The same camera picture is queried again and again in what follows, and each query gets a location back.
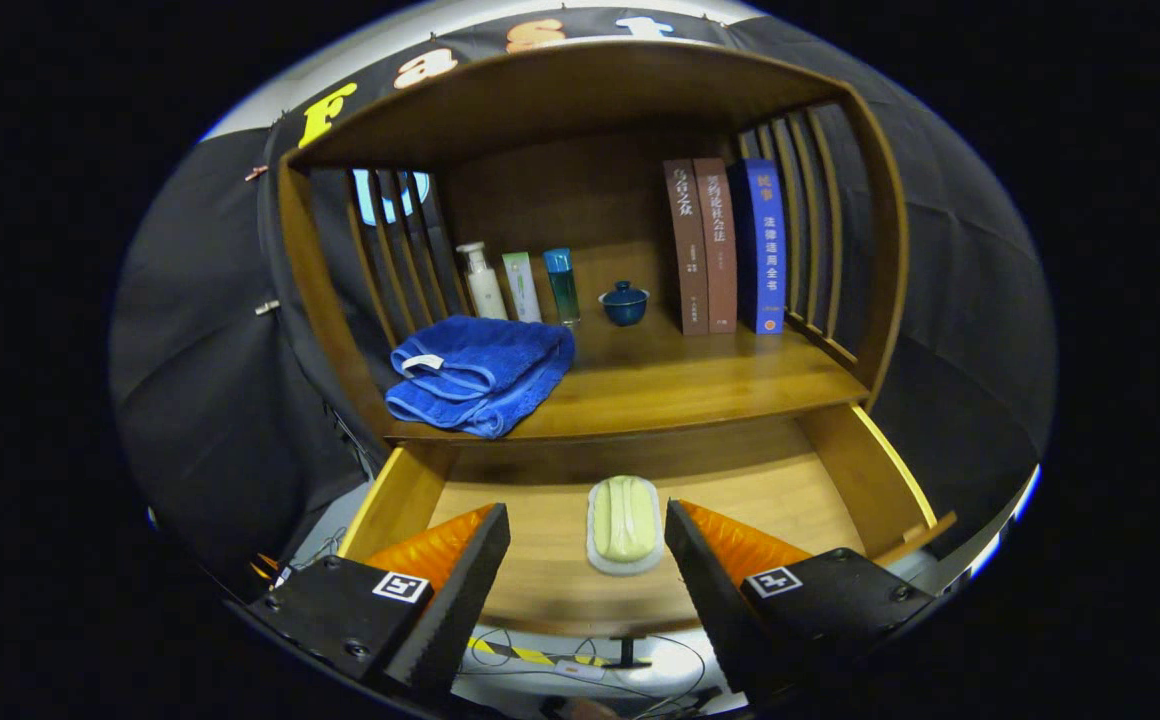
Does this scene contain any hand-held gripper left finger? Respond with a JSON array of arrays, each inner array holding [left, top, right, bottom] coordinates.
[[245, 503, 512, 701]]

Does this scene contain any wooden countertop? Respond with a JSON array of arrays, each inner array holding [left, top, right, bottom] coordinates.
[[385, 300, 871, 444]]

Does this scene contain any blue book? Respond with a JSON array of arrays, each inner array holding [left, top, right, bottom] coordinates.
[[740, 158, 788, 335]]

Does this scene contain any wooden cabinet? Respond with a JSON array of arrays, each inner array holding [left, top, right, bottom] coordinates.
[[275, 40, 911, 471]]

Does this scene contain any brown book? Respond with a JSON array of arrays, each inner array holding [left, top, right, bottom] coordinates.
[[693, 157, 739, 334], [663, 158, 711, 336]]

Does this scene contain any yellow and black tape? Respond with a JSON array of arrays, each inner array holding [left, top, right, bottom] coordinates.
[[468, 638, 606, 669]]

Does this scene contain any wooden drawer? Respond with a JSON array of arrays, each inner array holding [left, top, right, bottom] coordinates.
[[338, 403, 959, 669]]

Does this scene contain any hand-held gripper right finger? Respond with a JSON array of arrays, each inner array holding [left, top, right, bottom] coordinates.
[[664, 499, 936, 701]]

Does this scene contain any white and green tube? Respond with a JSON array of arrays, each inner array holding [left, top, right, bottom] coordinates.
[[501, 251, 543, 324]]

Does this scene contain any black floor cable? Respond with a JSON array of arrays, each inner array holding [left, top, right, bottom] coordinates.
[[460, 625, 711, 716]]

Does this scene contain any blue lidded teacup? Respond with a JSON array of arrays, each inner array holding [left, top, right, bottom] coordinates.
[[598, 281, 651, 328]]

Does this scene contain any green scrub brush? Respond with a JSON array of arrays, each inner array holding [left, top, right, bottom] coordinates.
[[586, 475, 664, 577]]

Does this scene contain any white pump bottle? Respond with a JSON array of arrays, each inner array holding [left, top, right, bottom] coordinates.
[[456, 241, 509, 321]]

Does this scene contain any teal bottle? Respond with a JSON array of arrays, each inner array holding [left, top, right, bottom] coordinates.
[[543, 248, 582, 326]]

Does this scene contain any folded blue towel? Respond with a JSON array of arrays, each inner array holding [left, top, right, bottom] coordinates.
[[385, 315, 577, 440]]

